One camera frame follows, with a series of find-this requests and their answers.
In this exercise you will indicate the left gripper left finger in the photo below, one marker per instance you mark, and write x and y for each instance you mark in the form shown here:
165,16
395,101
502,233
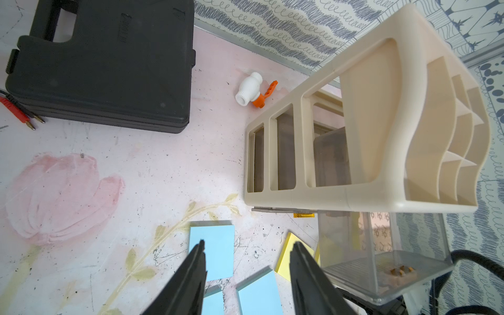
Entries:
184,293

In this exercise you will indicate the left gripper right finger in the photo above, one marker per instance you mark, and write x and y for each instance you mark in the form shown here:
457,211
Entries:
313,293

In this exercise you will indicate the grey transparent drawer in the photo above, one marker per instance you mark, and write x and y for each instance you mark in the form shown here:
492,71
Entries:
378,252

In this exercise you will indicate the blue sticky note lower left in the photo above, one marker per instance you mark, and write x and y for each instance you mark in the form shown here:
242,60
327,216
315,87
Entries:
213,301

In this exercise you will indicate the blue sticky note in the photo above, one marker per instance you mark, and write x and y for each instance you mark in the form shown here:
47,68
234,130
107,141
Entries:
213,301
259,294
219,238

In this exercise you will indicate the blue sticky note lower right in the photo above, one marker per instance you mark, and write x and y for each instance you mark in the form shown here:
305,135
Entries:
259,294

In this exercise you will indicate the blue sticky note top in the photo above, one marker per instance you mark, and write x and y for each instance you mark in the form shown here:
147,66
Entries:
219,238

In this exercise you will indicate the floral pink table mat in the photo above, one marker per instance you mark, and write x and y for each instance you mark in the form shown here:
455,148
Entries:
95,219

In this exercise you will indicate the beige desk organizer cabinet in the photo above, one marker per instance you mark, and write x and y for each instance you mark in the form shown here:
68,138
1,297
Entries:
400,74

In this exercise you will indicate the black plastic tool case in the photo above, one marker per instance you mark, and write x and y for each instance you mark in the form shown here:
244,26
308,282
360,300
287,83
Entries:
120,63

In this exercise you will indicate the red and black probes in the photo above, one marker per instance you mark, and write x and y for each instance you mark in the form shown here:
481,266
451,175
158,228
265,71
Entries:
24,115

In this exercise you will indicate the white valve orange handle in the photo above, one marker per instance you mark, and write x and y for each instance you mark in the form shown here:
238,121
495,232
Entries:
249,91

